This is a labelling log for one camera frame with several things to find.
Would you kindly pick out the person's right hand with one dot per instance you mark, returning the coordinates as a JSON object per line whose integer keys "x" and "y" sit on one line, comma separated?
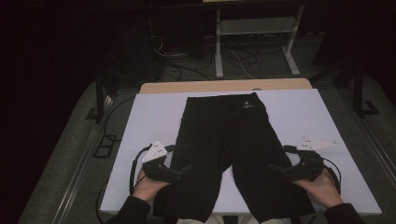
{"x": 323, "y": 189}

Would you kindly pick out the black pants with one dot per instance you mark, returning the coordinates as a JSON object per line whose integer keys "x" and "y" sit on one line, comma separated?
{"x": 230, "y": 137}

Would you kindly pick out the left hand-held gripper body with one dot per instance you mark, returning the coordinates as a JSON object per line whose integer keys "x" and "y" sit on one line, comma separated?
{"x": 155, "y": 153}

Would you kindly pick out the wooden table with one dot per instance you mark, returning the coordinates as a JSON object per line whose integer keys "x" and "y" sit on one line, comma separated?
{"x": 193, "y": 86}

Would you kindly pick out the white foam board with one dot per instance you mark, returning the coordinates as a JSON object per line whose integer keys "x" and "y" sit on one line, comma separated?
{"x": 155, "y": 118}

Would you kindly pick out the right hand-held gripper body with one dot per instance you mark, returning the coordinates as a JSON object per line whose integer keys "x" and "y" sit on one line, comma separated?
{"x": 308, "y": 169}

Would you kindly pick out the black metal post stand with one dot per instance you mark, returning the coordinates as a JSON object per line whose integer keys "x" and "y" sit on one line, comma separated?
{"x": 99, "y": 99}

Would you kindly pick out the person's left hand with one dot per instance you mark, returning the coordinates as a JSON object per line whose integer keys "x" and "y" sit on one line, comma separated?
{"x": 146, "y": 188}

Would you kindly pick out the white metal stand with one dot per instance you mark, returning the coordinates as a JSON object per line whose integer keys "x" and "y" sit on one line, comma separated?
{"x": 219, "y": 56}

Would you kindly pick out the black metal stand with foot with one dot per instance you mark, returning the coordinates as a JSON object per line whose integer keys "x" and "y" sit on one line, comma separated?
{"x": 358, "y": 90}

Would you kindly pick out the black floor frame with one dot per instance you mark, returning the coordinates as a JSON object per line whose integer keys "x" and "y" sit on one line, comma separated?
{"x": 97, "y": 154}

